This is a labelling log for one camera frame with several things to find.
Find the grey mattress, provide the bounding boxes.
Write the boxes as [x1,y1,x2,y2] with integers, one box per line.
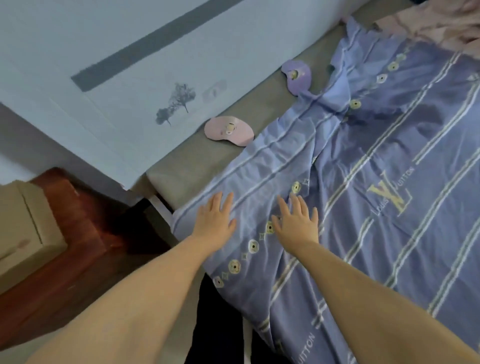
[144,0,415,215]

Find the blue striped bed sheet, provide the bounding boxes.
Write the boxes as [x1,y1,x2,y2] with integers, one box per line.
[170,16,480,364]

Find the person's left forearm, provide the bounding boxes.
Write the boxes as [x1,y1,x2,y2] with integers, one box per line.
[22,233,217,364]

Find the light blue headboard panel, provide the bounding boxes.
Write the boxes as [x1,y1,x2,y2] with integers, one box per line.
[0,0,379,191]

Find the pink flat pad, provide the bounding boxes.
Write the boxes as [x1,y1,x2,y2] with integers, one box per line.
[203,116,255,146]

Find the pink cloth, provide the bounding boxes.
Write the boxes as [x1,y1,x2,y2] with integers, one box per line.
[370,0,480,58]

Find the person's right hand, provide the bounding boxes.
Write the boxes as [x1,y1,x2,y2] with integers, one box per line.
[271,193,320,249]

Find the purple flat pad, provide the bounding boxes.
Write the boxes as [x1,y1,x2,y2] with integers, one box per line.
[281,59,313,95]

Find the person's right forearm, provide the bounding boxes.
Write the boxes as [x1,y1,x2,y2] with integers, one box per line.
[279,239,480,364]

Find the beige box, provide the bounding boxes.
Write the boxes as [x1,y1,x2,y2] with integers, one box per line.
[0,180,67,296]

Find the person's left hand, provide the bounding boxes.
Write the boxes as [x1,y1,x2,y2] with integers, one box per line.
[194,192,238,245]

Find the person's black trousers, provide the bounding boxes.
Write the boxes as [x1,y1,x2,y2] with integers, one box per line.
[185,275,286,364]

